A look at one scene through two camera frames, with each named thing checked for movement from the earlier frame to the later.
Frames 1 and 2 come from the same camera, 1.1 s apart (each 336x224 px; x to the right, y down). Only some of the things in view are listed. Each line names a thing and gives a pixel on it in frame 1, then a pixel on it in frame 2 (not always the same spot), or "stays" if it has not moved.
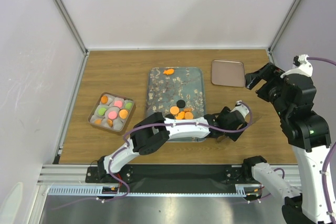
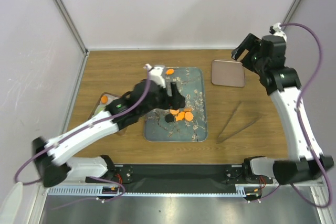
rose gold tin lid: (228, 73) stays
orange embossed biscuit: (174, 110) stays
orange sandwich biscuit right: (188, 115) stays
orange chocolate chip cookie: (104, 99) stays
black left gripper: (233, 136) → (172, 102)
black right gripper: (268, 71) → (251, 42)
